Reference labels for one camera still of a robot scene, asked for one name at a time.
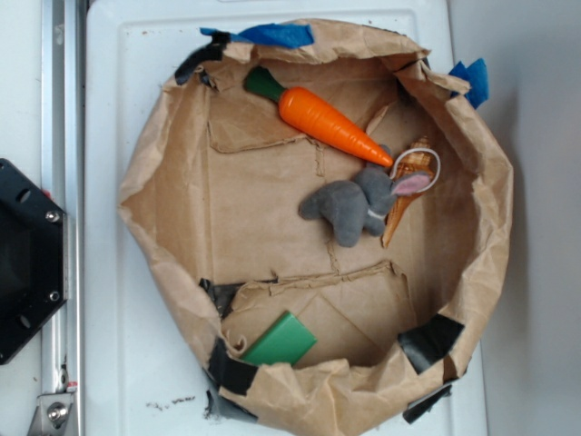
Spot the gray plush bunny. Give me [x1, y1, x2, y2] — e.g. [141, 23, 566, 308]
[298, 144, 432, 249]

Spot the brown paper bag bin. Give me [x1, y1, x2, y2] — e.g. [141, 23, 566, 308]
[119, 19, 513, 435]

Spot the orange plastic toy carrot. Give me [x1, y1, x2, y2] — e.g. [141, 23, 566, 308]
[244, 66, 393, 167]

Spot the green rectangular block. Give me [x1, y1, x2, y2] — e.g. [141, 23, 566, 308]
[241, 312, 318, 366]

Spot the orange toy seashell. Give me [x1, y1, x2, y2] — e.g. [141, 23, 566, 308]
[381, 136, 441, 248]

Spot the blue tape piece top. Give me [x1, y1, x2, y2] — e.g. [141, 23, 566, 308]
[200, 24, 315, 49]

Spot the blue tape piece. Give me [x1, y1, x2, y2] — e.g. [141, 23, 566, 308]
[200, 24, 315, 49]
[449, 58, 489, 109]

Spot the white plastic tray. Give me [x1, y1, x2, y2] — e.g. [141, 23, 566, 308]
[83, 0, 490, 436]

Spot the blue tape piece right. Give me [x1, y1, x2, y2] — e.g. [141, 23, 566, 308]
[449, 58, 489, 109]

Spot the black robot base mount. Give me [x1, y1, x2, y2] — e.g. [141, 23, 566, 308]
[0, 158, 66, 365]

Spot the aluminum extrusion rail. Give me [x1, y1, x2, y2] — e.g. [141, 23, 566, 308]
[41, 1, 90, 435]

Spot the metal corner bracket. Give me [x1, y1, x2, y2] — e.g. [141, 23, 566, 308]
[27, 392, 77, 436]

